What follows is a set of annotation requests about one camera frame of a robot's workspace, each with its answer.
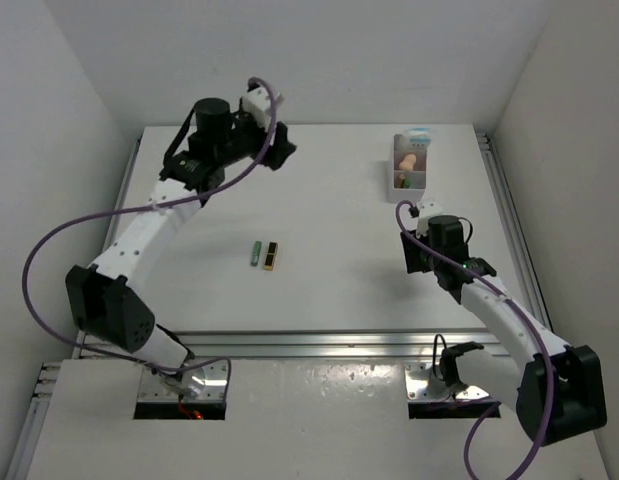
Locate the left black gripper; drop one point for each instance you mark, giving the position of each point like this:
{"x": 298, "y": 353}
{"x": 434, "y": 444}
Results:
{"x": 282, "y": 149}

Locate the green lip balm tube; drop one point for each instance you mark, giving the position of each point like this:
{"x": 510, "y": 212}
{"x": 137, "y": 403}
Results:
{"x": 255, "y": 254}

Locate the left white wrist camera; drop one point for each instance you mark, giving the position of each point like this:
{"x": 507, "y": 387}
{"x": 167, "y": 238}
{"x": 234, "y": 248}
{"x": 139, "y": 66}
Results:
{"x": 258, "y": 103}

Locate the white compartment organizer box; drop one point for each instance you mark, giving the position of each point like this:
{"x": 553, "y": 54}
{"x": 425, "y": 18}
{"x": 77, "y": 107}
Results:
{"x": 418, "y": 177}

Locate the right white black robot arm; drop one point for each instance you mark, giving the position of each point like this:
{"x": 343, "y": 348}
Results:
{"x": 555, "y": 389}

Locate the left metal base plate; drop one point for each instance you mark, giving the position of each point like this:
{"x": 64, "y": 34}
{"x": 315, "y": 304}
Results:
{"x": 206, "y": 384}

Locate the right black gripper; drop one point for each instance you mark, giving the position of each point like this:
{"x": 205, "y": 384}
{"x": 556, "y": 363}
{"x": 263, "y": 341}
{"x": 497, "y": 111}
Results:
{"x": 413, "y": 263}

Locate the beige makeup sponge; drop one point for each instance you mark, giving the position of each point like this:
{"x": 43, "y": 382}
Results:
{"x": 408, "y": 163}

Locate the aluminium front rail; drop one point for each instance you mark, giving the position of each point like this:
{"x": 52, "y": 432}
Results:
{"x": 366, "y": 345}

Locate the clear cotton pad pouch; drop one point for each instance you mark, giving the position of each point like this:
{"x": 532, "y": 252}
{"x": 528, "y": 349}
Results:
{"x": 415, "y": 138}

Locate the black gold lipstick case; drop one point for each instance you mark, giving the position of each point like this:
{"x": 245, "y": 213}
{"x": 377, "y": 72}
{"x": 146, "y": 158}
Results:
{"x": 270, "y": 256}

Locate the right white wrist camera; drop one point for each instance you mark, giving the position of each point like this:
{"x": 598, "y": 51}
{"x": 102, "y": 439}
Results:
{"x": 427, "y": 208}

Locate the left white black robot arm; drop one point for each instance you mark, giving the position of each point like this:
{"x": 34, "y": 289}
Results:
{"x": 104, "y": 296}

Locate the metal base plate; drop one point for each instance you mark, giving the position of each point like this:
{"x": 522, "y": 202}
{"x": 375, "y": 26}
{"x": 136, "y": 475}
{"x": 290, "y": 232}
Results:
{"x": 206, "y": 384}
{"x": 423, "y": 387}

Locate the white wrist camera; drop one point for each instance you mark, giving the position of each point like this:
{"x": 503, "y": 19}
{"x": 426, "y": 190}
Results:
{"x": 258, "y": 103}
{"x": 427, "y": 208}

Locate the rose gold lipstick tube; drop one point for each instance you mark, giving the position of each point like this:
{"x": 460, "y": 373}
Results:
{"x": 401, "y": 178}

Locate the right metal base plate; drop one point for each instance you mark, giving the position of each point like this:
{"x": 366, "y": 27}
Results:
{"x": 423, "y": 387}

